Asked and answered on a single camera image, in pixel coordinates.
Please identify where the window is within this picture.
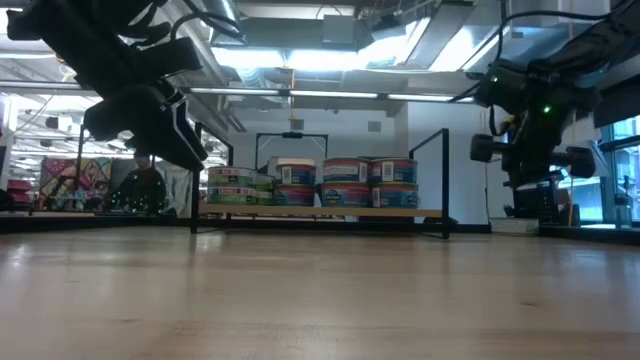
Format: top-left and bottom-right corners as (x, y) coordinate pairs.
(599, 117), (640, 221)

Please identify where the grey ceiling box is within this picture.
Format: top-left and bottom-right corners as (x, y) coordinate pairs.
(322, 14), (357, 49)

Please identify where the long tube light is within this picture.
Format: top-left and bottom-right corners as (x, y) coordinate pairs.
(189, 87), (280, 97)
(387, 93), (475, 104)
(288, 90), (380, 100)

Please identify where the black metal rig frame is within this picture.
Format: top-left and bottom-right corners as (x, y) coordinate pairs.
(0, 212), (640, 246)

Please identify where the round silver duct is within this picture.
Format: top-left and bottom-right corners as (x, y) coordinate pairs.
(202, 0), (246, 36)

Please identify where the person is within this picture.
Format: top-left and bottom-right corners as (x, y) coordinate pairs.
(110, 153), (169, 217)

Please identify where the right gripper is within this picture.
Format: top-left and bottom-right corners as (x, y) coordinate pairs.
(469, 59), (601, 189)

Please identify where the colourful patterned fabric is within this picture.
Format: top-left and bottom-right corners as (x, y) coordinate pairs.
(39, 157), (114, 211)

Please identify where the rectangular silver duct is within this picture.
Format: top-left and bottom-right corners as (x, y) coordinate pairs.
(404, 0), (479, 71)

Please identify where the ceiling light panel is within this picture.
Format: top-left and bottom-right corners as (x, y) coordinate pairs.
(209, 45), (381, 74)

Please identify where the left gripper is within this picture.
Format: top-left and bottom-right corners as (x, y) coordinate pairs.
(5, 0), (209, 172)

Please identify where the white rectangular object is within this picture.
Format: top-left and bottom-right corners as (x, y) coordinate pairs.
(268, 155), (317, 167)

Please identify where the black equipment box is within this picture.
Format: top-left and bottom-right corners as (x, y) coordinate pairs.
(512, 179), (561, 226)

